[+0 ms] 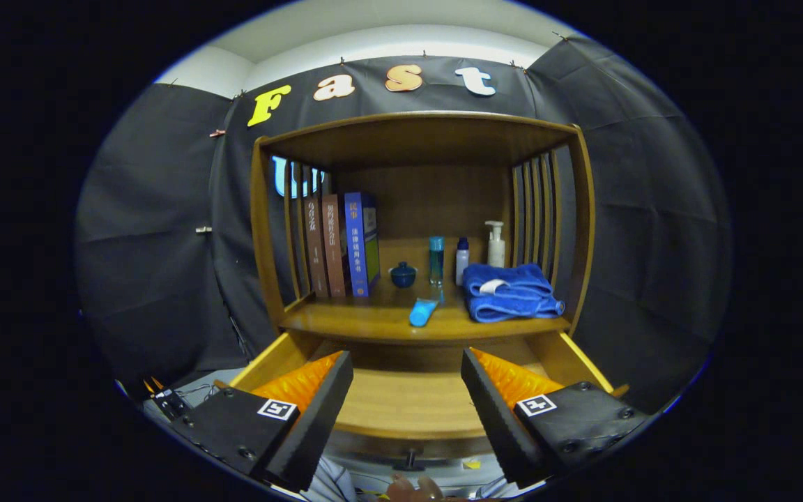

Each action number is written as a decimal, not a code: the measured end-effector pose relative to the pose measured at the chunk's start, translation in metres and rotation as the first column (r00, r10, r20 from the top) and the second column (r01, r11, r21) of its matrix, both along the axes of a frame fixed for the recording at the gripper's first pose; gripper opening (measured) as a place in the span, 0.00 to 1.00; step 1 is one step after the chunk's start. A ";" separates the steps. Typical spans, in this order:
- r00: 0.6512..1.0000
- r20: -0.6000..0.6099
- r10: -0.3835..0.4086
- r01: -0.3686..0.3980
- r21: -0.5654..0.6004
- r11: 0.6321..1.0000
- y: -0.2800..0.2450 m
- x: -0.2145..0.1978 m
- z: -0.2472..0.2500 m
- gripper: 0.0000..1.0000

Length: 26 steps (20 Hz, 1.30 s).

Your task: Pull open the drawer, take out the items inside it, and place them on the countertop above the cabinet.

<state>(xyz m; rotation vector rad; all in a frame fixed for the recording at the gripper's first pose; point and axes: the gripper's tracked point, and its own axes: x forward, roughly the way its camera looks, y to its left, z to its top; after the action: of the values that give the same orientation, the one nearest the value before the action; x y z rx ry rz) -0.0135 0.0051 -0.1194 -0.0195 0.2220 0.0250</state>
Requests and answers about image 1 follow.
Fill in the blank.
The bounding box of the blue folded towel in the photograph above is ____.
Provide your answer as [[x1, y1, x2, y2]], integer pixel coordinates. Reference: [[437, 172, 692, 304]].
[[462, 262, 566, 324]]

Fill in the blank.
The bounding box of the wooden drawer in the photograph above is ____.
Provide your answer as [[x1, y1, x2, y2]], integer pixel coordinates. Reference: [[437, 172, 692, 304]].
[[231, 331, 631, 473]]

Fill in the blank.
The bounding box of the white pump bottle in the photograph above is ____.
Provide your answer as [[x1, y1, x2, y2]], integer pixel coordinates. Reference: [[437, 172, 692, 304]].
[[484, 221, 506, 268]]

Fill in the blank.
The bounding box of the blue book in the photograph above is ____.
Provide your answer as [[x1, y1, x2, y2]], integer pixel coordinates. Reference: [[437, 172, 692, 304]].
[[344, 192, 381, 298]]

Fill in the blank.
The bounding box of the black backdrop cloth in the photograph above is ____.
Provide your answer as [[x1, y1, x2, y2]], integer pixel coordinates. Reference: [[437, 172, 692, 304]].
[[74, 35, 733, 416]]

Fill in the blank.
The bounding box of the reddish brown book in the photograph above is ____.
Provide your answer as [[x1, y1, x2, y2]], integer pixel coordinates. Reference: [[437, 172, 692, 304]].
[[321, 195, 348, 298]]

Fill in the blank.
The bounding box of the wooden cabinet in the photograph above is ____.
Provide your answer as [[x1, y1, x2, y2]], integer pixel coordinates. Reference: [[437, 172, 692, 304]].
[[251, 112, 596, 363]]

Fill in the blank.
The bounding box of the dark brown book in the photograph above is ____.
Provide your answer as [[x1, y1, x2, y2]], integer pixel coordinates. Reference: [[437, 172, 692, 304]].
[[303, 197, 329, 298]]

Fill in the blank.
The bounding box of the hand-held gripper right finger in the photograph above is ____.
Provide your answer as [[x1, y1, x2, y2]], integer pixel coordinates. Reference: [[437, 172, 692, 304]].
[[461, 347, 653, 489]]

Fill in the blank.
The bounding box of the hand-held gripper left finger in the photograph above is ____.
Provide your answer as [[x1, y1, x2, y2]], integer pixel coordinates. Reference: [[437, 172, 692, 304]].
[[168, 350, 355, 492]]

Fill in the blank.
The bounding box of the blue tube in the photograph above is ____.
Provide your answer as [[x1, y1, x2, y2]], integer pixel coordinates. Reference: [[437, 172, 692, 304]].
[[409, 298, 441, 328]]

